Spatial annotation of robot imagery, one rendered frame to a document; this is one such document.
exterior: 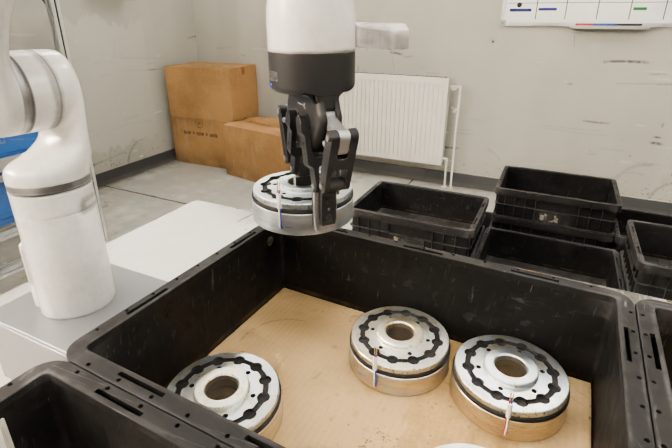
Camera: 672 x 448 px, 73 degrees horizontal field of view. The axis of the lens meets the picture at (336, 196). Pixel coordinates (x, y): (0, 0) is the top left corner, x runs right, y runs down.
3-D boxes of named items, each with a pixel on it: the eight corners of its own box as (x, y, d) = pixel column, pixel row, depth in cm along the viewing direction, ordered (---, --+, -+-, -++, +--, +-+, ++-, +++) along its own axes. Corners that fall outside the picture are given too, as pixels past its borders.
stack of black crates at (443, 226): (345, 323, 162) (346, 208, 146) (376, 282, 187) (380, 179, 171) (458, 357, 146) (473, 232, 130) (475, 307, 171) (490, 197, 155)
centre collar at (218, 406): (181, 401, 39) (180, 396, 39) (218, 365, 43) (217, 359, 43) (226, 422, 37) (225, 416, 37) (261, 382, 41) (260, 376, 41)
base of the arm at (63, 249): (24, 312, 60) (-13, 192, 54) (80, 277, 68) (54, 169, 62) (78, 325, 58) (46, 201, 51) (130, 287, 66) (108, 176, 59)
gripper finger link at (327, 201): (315, 171, 40) (316, 222, 42) (329, 180, 38) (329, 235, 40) (330, 168, 41) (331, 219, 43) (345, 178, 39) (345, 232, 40)
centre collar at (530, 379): (480, 381, 41) (481, 376, 41) (484, 347, 46) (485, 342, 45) (539, 396, 40) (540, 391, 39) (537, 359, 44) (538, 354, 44)
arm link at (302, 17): (414, 51, 38) (419, -32, 36) (288, 55, 34) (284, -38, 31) (363, 45, 46) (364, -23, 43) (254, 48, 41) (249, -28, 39)
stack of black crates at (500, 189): (480, 293, 180) (494, 187, 163) (491, 259, 205) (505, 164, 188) (594, 321, 164) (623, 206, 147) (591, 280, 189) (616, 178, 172)
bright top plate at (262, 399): (136, 416, 38) (135, 411, 38) (215, 344, 47) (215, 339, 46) (232, 465, 34) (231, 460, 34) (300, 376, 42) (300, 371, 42)
